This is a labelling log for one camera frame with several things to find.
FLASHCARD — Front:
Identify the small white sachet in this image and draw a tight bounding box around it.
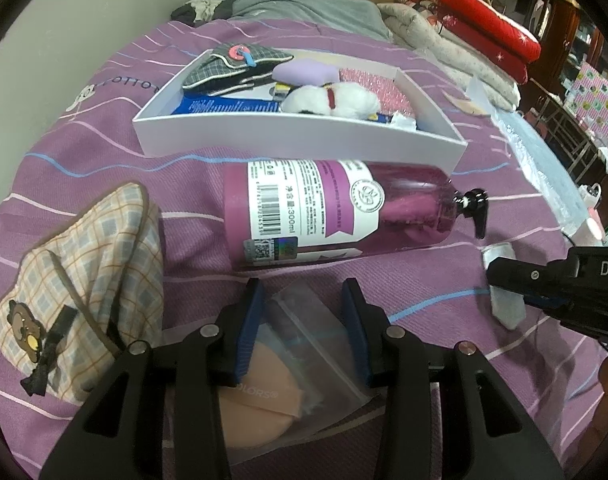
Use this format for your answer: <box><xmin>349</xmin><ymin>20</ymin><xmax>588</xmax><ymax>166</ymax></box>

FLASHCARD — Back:
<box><xmin>481</xmin><ymin>242</ymin><xmax>528</xmax><ymax>332</ymax></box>

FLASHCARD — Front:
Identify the blue packet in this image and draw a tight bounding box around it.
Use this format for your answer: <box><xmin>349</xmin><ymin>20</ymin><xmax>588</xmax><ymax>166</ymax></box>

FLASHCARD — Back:
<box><xmin>176</xmin><ymin>95</ymin><xmax>285</xmax><ymax>117</ymax></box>

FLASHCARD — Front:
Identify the black and white cloth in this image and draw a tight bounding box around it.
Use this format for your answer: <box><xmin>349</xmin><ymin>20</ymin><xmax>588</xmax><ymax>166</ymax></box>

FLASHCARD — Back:
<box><xmin>171</xmin><ymin>0</ymin><xmax>237</xmax><ymax>25</ymax></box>

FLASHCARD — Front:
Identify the white cardboard box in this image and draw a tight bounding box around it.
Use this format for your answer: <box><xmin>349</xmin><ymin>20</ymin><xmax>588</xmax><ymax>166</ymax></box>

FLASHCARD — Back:
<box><xmin>132</xmin><ymin>46</ymin><xmax>468</xmax><ymax>178</ymax></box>

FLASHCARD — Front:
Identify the metal chair frame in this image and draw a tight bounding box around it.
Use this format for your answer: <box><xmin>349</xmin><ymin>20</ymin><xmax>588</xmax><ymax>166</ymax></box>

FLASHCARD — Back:
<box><xmin>521</xmin><ymin>92</ymin><xmax>608</xmax><ymax>181</ymax></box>

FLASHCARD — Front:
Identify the dark wooden cabinet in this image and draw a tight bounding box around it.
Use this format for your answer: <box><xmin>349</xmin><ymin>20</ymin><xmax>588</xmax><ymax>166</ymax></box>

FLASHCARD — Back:
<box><xmin>526</xmin><ymin>0</ymin><xmax>582</xmax><ymax>91</ymax></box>

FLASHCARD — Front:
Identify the stack of colourful cartons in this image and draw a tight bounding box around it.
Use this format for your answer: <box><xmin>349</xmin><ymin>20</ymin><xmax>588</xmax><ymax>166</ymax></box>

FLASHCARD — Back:
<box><xmin>564</xmin><ymin>60</ymin><xmax>608</xmax><ymax>136</ymax></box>

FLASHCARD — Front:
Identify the clear zip bag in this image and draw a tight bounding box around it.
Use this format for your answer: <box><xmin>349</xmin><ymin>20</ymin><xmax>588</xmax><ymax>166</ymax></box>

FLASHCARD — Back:
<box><xmin>159</xmin><ymin>280</ymin><xmax>377</xmax><ymax>480</ymax></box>

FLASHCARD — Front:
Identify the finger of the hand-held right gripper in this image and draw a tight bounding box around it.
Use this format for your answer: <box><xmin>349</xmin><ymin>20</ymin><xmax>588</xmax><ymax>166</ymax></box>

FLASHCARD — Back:
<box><xmin>486</xmin><ymin>256</ymin><xmax>577</xmax><ymax>306</ymax></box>
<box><xmin>524</xmin><ymin>296</ymin><xmax>573</xmax><ymax>318</ymax></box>

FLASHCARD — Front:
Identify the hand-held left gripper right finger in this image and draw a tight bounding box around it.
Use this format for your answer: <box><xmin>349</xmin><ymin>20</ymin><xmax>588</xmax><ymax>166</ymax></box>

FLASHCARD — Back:
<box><xmin>340</xmin><ymin>277</ymin><xmax>567</xmax><ymax>480</ymax></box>

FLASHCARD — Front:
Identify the green plaid pouch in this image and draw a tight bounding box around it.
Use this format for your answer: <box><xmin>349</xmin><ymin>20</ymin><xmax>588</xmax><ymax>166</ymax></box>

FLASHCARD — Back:
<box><xmin>182</xmin><ymin>44</ymin><xmax>297</xmax><ymax>95</ymax></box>

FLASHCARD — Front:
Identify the beige quilt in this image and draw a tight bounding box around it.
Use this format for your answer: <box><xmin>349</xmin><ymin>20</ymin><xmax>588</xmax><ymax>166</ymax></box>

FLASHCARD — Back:
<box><xmin>376</xmin><ymin>1</ymin><xmax>522</xmax><ymax>111</ymax></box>

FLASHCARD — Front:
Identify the pink sparkly scrub cloth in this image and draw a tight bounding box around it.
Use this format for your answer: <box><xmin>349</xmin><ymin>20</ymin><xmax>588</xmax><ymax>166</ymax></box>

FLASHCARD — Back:
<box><xmin>338</xmin><ymin>66</ymin><xmax>417</xmax><ymax>116</ymax></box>

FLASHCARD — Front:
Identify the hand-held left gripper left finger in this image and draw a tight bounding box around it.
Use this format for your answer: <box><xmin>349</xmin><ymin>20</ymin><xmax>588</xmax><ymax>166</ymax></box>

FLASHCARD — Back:
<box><xmin>39</xmin><ymin>277</ymin><xmax>265</xmax><ymax>480</ymax></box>

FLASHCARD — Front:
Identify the purple sponge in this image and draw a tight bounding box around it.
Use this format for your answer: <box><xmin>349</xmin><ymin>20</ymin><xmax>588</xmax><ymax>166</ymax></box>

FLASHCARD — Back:
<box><xmin>273</xmin><ymin>58</ymin><xmax>339</xmax><ymax>87</ymax></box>

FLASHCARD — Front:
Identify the beige plaid bear pouch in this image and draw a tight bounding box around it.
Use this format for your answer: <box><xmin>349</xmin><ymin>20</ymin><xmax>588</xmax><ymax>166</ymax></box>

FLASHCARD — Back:
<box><xmin>0</xmin><ymin>181</ymin><xmax>165</xmax><ymax>406</ymax></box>

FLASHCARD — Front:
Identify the peach powder puff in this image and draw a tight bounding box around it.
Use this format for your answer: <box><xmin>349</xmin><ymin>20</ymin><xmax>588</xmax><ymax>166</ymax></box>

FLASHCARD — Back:
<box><xmin>216</xmin><ymin>340</ymin><xmax>305</xmax><ymax>448</ymax></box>

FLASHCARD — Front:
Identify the grey blanket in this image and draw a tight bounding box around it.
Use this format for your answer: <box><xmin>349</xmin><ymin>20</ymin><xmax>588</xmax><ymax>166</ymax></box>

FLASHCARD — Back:
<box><xmin>231</xmin><ymin>0</ymin><xmax>392</xmax><ymax>41</ymax></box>

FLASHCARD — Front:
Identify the white plush toy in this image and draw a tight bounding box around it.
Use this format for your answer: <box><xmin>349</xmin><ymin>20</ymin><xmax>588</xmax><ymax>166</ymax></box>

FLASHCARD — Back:
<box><xmin>280</xmin><ymin>81</ymin><xmax>382</xmax><ymax>116</ymax></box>

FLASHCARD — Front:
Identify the purple pump bottle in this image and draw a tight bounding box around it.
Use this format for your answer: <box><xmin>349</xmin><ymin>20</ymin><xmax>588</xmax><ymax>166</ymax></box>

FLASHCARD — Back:
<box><xmin>223</xmin><ymin>159</ymin><xmax>489</xmax><ymax>272</ymax></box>

